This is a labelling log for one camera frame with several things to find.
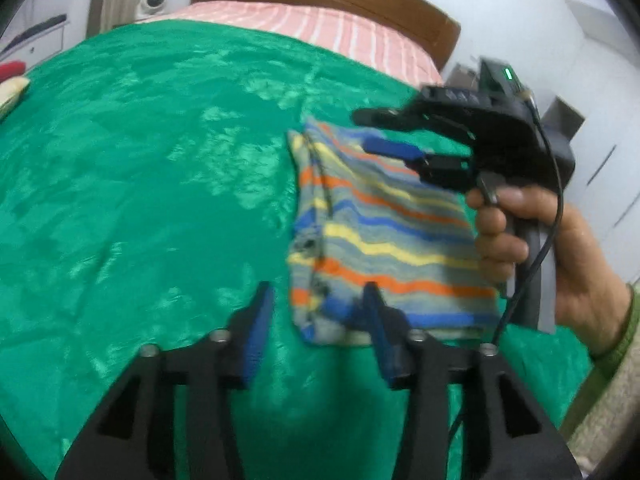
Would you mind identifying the striped knit sweater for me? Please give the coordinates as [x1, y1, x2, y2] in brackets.
[288, 118, 499, 346]

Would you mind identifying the green knit sleeve forearm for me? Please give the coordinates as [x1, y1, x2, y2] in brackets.
[566, 283, 640, 470]

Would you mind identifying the person's right hand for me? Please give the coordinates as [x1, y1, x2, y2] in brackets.
[465, 185, 633, 357]

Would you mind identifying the pink striped bed sheet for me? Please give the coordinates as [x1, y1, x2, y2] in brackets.
[152, 1, 442, 88]

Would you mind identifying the white wardrobe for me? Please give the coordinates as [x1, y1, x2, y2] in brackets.
[558, 0, 639, 282]

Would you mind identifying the green satin bedspread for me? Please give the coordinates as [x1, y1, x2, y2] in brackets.
[1, 21, 587, 479]

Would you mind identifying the small white fan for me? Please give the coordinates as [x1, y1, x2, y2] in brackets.
[139, 0, 167, 15]

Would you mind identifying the striped folded cloth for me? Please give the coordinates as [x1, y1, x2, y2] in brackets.
[0, 76, 30, 120]

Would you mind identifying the red knit garment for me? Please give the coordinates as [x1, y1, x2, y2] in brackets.
[0, 61, 26, 82]

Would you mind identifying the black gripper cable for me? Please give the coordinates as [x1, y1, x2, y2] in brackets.
[491, 90, 565, 346]

